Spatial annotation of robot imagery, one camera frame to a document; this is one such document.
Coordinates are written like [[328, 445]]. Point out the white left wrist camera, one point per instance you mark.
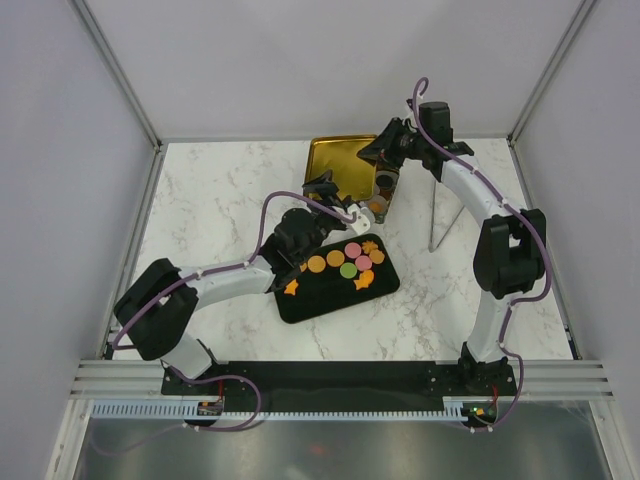
[[362, 218]]

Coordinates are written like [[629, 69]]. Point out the gold tin lid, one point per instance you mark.
[[354, 176]]

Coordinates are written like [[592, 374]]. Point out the metal serving tongs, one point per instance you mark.
[[446, 209]]

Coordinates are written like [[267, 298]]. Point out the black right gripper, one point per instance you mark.
[[384, 145]]

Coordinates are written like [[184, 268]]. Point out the green christmas cookie tin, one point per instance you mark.
[[380, 219]]

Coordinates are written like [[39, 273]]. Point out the orange fish cookie right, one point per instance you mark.
[[364, 280]]

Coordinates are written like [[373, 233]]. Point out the dark green rectangular tray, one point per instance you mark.
[[327, 292]]

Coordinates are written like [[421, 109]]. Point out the black round cookie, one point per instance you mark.
[[385, 181]]

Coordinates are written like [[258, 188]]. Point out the dotted orange round cookie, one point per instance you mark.
[[316, 264]]

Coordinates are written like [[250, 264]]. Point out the white paper cup bottom-right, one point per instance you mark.
[[382, 201]]

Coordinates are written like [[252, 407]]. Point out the pink round cookie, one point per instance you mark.
[[353, 250], [363, 263]]

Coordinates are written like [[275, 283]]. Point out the orange fish cookie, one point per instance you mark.
[[364, 280], [291, 287]]

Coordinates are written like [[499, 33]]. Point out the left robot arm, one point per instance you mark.
[[156, 309]]

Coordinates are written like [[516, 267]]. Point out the aluminium frame post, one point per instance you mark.
[[108, 57], [562, 49]]

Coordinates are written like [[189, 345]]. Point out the white slotted cable duct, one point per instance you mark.
[[192, 410]]

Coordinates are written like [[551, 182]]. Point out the pink round cookie upper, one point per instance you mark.
[[353, 250]]

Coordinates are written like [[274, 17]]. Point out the aluminium front rail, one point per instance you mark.
[[136, 379]]

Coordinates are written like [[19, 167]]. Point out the left aluminium frame post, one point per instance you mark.
[[108, 57]]

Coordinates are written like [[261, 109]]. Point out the right aluminium frame post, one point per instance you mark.
[[562, 49]]

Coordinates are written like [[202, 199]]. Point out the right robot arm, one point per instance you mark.
[[510, 255]]

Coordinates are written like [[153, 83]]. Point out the orange fish cookie left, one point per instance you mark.
[[291, 287]]

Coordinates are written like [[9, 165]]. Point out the white paper cup top-right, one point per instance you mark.
[[391, 173]]

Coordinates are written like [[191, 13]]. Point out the green round cookie lower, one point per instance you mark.
[[348, 270]]

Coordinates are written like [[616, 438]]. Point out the orange star swirl cookie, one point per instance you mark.
[[369, 246]]

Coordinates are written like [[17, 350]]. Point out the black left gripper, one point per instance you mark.
[[324, 187]]

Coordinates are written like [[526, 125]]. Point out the pink round cookie lower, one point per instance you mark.
[[363, 263]]

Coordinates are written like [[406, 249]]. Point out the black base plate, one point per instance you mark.
[[353, 386]]

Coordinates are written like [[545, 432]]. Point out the orange flower cookie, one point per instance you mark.
[[376, 256]]

